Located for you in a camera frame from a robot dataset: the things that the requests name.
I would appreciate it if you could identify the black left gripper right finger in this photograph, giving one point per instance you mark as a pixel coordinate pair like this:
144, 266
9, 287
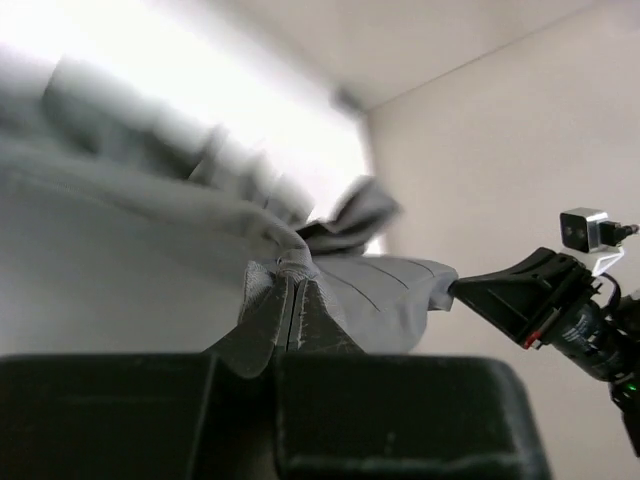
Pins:
342, 414

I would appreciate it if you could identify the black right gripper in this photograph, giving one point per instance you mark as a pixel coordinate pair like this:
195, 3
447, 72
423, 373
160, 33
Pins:
548, 300

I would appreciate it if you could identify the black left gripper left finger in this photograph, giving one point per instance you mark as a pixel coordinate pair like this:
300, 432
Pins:
208, 415

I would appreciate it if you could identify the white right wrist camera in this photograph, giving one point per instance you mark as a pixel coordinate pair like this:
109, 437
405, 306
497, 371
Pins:
590, 236

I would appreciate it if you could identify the grey pleated skirt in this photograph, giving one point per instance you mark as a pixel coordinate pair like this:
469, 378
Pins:
126, 228

